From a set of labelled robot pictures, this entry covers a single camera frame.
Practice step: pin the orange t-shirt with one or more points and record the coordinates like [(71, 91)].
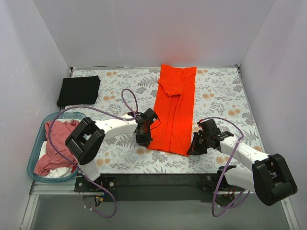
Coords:
[(174, 106)]

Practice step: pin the aluminium frame rail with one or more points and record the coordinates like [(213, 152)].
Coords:
[(161, 202)]

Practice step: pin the pink t-shirt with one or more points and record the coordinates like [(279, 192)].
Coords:
[(61, 129)]

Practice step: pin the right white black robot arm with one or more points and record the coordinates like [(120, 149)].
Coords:
[(268, 176)]

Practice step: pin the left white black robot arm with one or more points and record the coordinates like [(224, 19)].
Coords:
[(85, 140)]

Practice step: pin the translucent blue laundry basket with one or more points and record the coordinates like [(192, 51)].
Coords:
[(38, 144)]

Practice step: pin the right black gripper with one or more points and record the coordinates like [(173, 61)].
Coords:
[(196, 145)]

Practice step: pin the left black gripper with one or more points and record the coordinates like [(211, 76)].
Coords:
[(143, 138)]

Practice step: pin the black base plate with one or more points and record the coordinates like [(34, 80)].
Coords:
[(152, 187)]

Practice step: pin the floral patterned table mat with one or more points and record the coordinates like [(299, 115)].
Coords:
[(218, 93)]

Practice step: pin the folded black t-shirt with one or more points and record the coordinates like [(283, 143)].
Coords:
[(78, 91)]

